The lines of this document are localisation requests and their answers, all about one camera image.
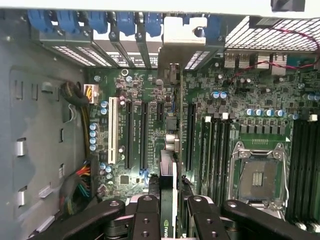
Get CPU socket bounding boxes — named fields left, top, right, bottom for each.
left=228, top=141, right=291, bottom=211

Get multicolour power wire bundle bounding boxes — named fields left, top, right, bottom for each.
left=58, top=159, right=101, bottom=222

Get short black expansion slot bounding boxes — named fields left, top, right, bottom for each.
left=156, top=101, right=165, bottom=123

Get black open PC case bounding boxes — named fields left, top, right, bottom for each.
left=0, top=0, right=320, bottom=240

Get white power connector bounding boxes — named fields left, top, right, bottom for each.
left=83, top=83, right=100, bottom=105

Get long black expansion slot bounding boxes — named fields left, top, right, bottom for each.
left=139, top=101, right=149, bottom=170
left=124, top=101, right=133, bottom=170
left=186, top=102, right=197, bottom=172

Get red and black wire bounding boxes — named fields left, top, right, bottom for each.
left=229, top=28, right=320, bottom=81

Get blue slot retainer clip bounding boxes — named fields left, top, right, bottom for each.
left=27, top=9, right=52, bottom=33
left=88, top=11, right=108, bottom=35
left=144, top=12, right=163, bottom=38
left=117, top=11, right=136, bottom=36
left=57, top=9, right=81, bottom=35

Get green motherboard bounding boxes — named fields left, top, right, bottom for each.
left=84, top=53, right=320, bottom=226

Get white expansion slot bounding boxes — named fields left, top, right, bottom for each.
left=107, top=96, right=118, bottom=165

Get black sleeved power cable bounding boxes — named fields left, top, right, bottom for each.
left=59, top=80, right=91, bottom=157

